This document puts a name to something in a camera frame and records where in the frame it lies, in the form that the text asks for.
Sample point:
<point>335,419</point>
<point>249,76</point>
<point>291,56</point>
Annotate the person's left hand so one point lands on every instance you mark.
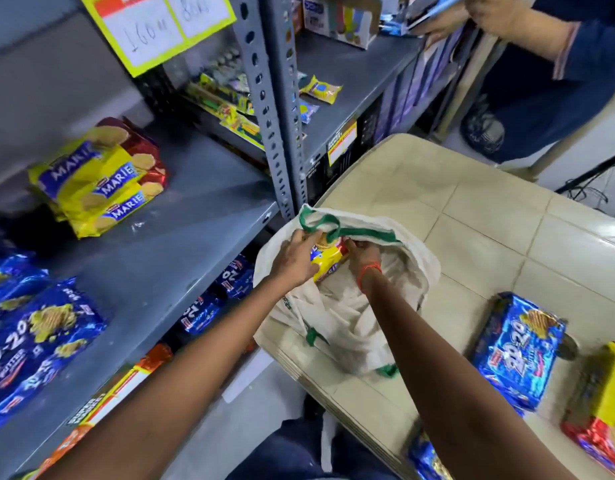
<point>292,262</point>

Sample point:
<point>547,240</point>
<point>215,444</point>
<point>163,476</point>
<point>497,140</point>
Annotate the orange and yellow carton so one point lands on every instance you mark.
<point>112,389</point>

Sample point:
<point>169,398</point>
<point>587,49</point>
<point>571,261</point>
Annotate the yellow biscuit packet blue label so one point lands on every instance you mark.
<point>115,187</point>
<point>120,212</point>
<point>75,167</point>

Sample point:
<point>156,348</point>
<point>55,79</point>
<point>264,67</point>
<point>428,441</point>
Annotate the row of yellow green packets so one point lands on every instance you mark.
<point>227,107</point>

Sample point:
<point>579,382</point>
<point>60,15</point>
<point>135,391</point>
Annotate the blue cookie packet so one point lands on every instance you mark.
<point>10,282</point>
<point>236,277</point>
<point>520,349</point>
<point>427,462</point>
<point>42,344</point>
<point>201,312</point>

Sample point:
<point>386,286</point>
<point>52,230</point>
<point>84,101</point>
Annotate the small yellow snack packet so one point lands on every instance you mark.
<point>320,89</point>

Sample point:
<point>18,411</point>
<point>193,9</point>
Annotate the person's left forearm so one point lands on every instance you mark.
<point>187,384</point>

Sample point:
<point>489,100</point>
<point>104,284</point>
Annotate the yellow bordered price sign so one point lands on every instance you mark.
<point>155,27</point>

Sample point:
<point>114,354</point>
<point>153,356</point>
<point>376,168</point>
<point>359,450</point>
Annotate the person's right hand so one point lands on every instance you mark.
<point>366,257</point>

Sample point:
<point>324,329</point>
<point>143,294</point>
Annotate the person's blue jeans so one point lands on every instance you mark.
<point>287,452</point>

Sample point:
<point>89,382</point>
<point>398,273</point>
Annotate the black cartons with yellow label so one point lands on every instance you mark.
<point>337,152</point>

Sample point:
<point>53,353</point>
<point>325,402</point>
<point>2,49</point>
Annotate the yellow and red biscuit packet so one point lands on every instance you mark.
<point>328,262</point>
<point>600,409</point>

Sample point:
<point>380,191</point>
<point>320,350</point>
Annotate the orange wrist thread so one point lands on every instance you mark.
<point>368,270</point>

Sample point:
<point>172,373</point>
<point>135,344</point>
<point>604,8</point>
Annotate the person's right forearm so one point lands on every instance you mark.
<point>437,384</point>

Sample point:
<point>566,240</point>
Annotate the person's left fingers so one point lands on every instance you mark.
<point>307,240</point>

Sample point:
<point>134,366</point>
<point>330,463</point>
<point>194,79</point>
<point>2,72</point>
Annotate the cardboard display box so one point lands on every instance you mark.
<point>340,17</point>

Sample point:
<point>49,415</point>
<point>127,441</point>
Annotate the round metal lid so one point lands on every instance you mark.
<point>567,347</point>

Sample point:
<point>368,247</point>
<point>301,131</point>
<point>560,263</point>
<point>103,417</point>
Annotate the person's right fingers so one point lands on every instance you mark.
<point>353,247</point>

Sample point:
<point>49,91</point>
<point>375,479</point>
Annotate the row of purple boxes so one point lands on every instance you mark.
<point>415,87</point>

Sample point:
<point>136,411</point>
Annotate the beige plastic chair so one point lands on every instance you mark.
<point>562,144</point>

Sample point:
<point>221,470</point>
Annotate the grey slotted metal shelf rack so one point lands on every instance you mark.
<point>187,204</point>

